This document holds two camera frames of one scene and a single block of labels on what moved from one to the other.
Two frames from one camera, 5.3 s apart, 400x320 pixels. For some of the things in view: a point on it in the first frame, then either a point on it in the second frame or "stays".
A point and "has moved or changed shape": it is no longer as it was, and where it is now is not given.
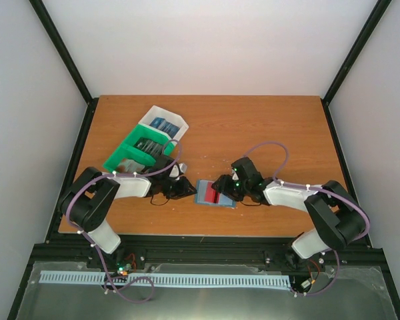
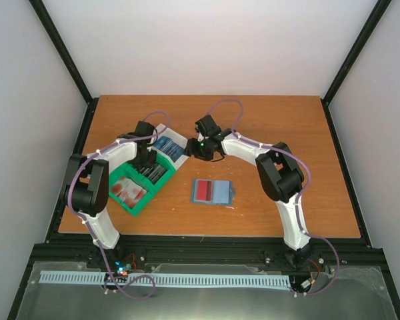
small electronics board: x=122 y=271 stays
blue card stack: x=164 y=125 to x=173 y=150
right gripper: x=224 y=187 to x=191 y=151
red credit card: x=211 y=195 has moved or changed shape
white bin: x=175 y=120 to x=160 y=131
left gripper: x=184 y=191 to x=151 y=162
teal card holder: x=206 y=195 stays
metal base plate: x=319 y=292 stays
